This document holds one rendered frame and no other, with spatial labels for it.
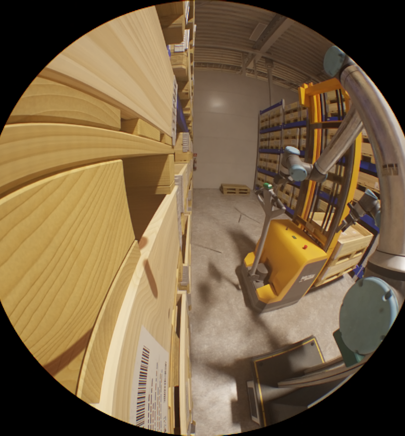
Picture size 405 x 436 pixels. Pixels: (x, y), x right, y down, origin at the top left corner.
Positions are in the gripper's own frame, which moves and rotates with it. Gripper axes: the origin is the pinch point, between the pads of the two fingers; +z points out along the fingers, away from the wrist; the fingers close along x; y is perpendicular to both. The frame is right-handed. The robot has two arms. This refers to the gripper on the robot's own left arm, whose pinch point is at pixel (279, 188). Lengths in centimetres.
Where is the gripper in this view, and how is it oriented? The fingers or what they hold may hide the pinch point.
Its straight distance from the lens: 107.3
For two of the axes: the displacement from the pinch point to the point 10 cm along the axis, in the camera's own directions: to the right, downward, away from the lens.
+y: -3.0, -7.9, 5.4
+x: -9.5, 3.2, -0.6
